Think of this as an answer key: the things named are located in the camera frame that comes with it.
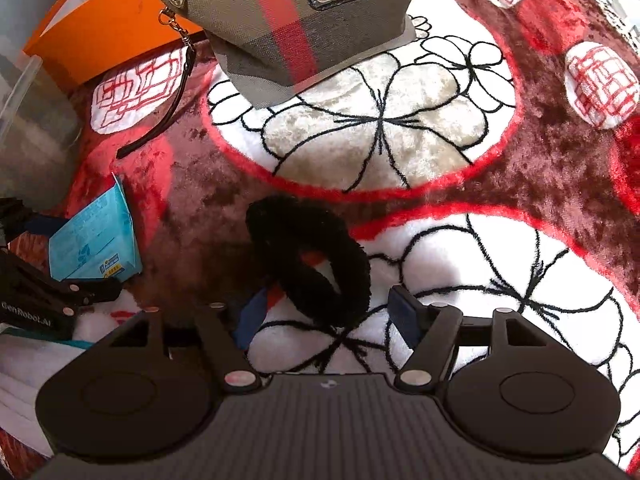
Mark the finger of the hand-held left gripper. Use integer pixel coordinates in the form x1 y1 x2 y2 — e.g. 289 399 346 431
0 249 123 327
0 198 68 250

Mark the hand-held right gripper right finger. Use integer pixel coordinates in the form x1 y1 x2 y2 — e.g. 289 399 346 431
389 285 541 395

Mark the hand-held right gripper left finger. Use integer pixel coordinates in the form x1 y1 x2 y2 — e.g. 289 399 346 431
107 287 271 395

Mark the teal tissue packet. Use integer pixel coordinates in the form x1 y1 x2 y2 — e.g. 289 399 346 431
48 172 143 282

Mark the black fuzzy scrunchie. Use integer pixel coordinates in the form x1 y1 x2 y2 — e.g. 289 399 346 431
245 196 372 328

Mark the white blue face mask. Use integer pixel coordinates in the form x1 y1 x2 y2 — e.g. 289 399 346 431
0 325 96 438

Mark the orange cardboard box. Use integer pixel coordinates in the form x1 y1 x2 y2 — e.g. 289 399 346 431
22 0 206 86

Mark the red floral printed blanket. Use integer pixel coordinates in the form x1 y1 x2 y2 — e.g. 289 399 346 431
0 0 640 480

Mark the brown pouch red stripe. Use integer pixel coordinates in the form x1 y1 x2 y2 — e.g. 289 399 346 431
116 0 426 161

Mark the clear storage box yellow handle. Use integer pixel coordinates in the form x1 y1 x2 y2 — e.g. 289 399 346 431
0 25 83 201

